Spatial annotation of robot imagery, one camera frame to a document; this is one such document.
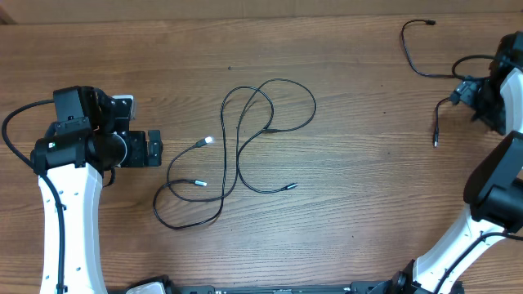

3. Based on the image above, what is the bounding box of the thick black USB cable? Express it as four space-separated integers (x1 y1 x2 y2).
152 85 275 230

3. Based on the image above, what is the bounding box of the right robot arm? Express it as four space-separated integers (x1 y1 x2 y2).
371 31 522 293

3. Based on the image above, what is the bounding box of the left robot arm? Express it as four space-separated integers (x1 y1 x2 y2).
31 86 163 293

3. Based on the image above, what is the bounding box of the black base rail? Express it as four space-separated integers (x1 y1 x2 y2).
171 283 465 294

